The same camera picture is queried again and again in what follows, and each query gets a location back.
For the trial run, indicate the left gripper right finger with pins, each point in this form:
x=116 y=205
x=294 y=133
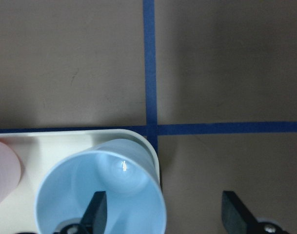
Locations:
x=236 y=217

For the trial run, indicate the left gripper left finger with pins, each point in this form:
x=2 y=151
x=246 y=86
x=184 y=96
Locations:
x=94 y=219

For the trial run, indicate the light blue plastic cup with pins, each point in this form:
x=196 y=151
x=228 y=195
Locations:
x=125 y=170

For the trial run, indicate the pink plastic cup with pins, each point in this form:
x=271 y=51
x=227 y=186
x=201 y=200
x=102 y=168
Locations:
x=10 y=171

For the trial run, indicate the cream serving tray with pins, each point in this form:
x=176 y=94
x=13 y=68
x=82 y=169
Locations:
x=39 y=152

